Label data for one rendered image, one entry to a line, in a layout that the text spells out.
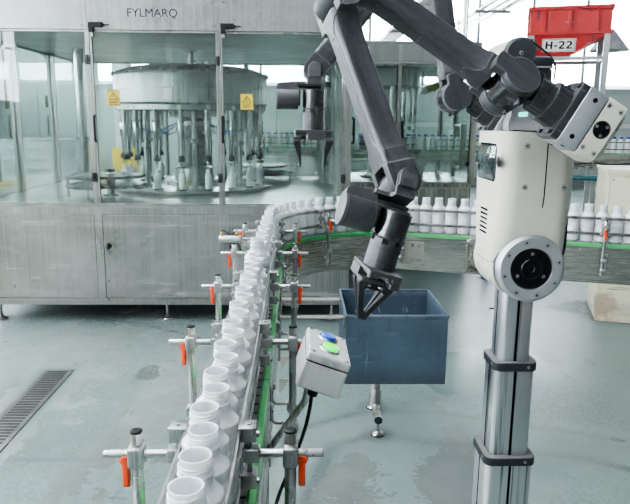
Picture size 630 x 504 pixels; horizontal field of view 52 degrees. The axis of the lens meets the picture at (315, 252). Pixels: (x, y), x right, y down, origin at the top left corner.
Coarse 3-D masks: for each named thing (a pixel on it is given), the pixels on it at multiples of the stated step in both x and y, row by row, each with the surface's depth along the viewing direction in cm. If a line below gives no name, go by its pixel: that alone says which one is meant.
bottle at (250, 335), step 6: (234, 312) 123; (240, 312) 123; (246, 312) 121; (246, 318) 121; (246, 324) 121; (246, 330) 121; (252, 330) 122; (246, 336) 120; (252, 336) 121; (252, 342) 121; (252, 348) 121; (252, 354) 122; (252, 378) 122; (252, 384) 123; (252, 390) 123
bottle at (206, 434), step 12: (192, 432) 76; (204, 432) 77; (216, 432) 74; (192, 444) 74; (204, 444) 73; (216, 444) 75; (216, 456) 75; (216, 468) 74; (228, 468) 75; (216, 480) 74
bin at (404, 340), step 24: (384, 312) 225; (408, 312) 225; (432, 312) 215; (360, 336) 194; (384, 336) 195; (408, 336) 195; (432, 336) 195; (360, 360) 196; (384, 360) 196; (408, 360) 196; (432, 360) 197
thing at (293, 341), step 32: (256, 224) 262; (224, 288) 175; (288, 288) 175; (192, 352) 131; (192, 384) 132; (128, 448) 85; (256, 448) 87; (288, 448) 86; (320, 448) 88; (128, 480) 87; (256, 480) 87; (288, 480) 88
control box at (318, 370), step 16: (304, 336) 126; (320, 336) 122; (336, 336) 127; (304, 352) 118; (320, 352) 114; (336, 352) 116; (304, 368) 113; (320, 368) 114; (336, 368) 114; (304, 384) 114; (320, 384) 114; (336, 384) 114; (304, 400) 121; (304, 432) 119
